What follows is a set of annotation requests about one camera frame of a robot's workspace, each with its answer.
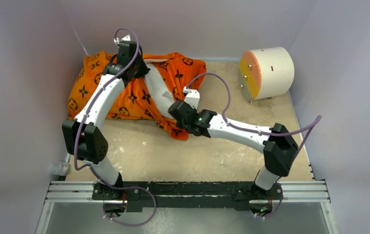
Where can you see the orange patterned pillowcase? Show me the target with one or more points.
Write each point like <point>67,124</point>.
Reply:
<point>135,102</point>

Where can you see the small white jar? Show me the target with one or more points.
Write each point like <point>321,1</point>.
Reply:
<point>61,169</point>

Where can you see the white cylinder with orange face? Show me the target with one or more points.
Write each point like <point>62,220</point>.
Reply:
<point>265,73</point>

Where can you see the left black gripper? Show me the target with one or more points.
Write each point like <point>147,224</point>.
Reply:
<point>143,69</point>

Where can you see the aluminium rail frame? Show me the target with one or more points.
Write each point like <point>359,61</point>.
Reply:
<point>293,192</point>

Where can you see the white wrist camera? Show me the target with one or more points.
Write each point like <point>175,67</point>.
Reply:
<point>192,97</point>
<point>118,41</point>

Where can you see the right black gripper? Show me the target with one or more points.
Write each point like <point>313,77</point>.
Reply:
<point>176,109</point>

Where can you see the white pillow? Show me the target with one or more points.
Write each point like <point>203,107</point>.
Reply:
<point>158,90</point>

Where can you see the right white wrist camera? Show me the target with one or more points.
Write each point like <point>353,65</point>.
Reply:
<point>192,97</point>

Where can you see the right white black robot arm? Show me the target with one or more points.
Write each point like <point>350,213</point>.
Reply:
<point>278,147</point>

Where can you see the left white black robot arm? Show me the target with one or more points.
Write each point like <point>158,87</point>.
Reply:
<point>83,132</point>

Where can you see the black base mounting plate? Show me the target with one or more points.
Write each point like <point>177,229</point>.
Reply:
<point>134,196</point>

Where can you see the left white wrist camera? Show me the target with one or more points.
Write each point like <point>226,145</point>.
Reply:
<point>118,41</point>

